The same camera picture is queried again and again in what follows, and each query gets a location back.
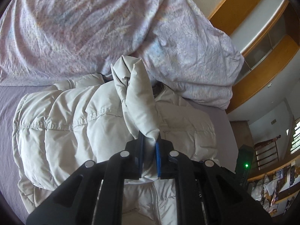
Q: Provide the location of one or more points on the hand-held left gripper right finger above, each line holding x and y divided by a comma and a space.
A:
159, 160

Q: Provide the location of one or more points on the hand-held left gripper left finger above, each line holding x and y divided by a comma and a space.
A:
140, 155

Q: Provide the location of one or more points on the white puffer jacket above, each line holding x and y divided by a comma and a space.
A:
70, 126

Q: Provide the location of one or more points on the dark wooden chair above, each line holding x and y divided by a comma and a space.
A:
267, 152

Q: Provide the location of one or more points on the wooden nightstand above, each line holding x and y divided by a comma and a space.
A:
241, 133

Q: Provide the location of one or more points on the cluttered wooden shelf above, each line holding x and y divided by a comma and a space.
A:
271, 187

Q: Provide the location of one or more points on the window with blinds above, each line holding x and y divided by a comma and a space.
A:
295, 138

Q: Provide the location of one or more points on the wooden wardrobe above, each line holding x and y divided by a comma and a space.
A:
276, 58

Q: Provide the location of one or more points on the right floral pillow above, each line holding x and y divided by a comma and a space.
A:
187, 58

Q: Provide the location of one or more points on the floral pillow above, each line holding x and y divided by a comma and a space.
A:
187, 58
70, 28

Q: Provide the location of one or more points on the purple bed sheet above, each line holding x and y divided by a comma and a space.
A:
7, 121

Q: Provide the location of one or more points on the left floral pillow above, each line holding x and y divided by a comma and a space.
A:
70, 28

